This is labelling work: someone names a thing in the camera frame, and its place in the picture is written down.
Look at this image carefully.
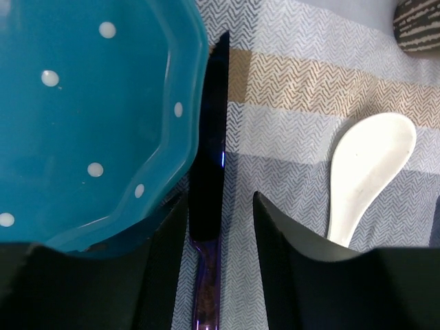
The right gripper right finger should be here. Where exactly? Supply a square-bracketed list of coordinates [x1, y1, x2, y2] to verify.
[253, 192, 439, 329]

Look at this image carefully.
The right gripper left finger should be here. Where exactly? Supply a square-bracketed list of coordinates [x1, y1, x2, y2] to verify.
[1, 193, 187, 329]

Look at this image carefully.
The white ceramic spoon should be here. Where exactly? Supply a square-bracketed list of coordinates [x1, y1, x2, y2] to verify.
[327, 113, 417, 248]

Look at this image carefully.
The purple knife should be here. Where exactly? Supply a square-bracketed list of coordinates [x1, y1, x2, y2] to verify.
[188, 32, 230, 329]

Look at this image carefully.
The teal dotted plate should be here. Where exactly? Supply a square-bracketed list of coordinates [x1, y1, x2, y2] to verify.
[1, 1, 208, 252]

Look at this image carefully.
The blue beige checked cloth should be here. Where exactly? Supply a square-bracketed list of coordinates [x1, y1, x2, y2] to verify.
[164, 0, 440, 330]

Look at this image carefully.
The brown mug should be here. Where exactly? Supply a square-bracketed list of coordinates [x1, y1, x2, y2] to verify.
[393, 0, 439, 56]

